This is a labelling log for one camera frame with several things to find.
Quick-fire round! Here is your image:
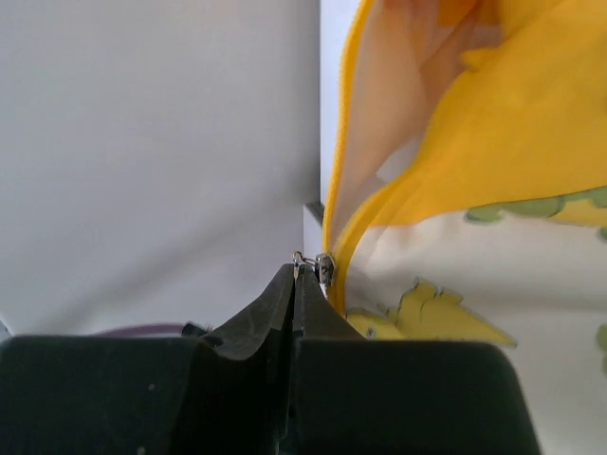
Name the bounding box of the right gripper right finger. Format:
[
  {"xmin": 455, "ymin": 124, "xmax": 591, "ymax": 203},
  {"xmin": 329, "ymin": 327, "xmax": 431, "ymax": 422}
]
[{"xmin": 292, "ymin": 268, "xmax": 540, "ymax": 454}]

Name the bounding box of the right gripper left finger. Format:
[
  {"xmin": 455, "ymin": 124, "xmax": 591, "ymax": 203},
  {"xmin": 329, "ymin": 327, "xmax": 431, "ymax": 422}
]
[{"xmin": 1, "ymin": 264, "xmax": 295, "ymax": 454}]

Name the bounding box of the silver zipper pull ring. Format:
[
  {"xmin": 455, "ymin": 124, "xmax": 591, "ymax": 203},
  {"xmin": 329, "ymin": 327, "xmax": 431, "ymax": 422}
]
[{"xmin": 291, "ymin": 250, "xmax": 337, "ymax": 286}]

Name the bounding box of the yellow hooded dinosaur print jacket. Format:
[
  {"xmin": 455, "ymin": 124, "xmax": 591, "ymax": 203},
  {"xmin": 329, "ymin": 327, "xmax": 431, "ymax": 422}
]
[{"xmin": 322, "ymin": 0, "xmax": 607, "ymax": 342}]

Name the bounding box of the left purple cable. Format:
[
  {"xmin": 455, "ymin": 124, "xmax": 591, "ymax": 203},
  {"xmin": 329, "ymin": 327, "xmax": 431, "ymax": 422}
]
[{"xmin": 97, "ymin": 321, "xmax": 186, "ymax": 338}]

